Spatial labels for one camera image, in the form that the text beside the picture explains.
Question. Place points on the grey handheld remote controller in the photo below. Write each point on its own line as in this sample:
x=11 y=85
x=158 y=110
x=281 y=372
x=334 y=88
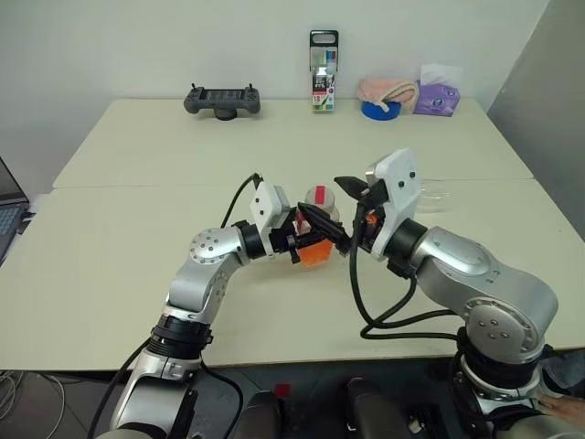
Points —
x=222 y=100

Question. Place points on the purple tissue pack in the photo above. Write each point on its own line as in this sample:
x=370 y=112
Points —
x=437 y=97

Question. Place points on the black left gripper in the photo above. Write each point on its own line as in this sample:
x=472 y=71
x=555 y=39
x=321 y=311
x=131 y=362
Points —
x=282 y=240

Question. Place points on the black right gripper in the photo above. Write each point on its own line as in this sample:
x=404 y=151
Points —
x=374 y=194

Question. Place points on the bystander bare hand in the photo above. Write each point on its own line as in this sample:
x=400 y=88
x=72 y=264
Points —
x=557 y=404

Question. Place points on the dark laptop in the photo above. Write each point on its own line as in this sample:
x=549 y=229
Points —
x=10 y=206

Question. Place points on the pink towel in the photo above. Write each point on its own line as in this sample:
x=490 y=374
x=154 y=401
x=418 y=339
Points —
x=388 y=88

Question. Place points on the blue tape roll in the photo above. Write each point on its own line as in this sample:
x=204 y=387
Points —
x=379 y=111

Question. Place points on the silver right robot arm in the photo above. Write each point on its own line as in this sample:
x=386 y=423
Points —
x=480 y=292

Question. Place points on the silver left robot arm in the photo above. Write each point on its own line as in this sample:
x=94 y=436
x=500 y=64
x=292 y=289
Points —
x=205 y=274

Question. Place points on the marker pen pack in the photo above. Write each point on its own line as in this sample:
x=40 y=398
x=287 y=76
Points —
x=323 y=73

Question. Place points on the orange drink bottle red label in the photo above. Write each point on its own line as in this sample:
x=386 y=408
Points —
x=320 y=201

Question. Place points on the dark rounded shape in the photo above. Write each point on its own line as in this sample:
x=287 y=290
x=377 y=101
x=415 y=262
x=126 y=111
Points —
x=264 y=414
x=365 y=404

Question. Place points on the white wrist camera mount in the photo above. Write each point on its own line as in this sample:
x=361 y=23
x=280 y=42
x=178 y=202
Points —
x=269 y=206
x=396 y=187

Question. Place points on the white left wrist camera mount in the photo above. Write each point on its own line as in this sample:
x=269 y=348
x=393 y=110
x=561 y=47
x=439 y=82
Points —
x=269 y=206

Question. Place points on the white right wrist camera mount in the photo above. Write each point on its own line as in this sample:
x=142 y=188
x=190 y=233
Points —
x=396 y=187

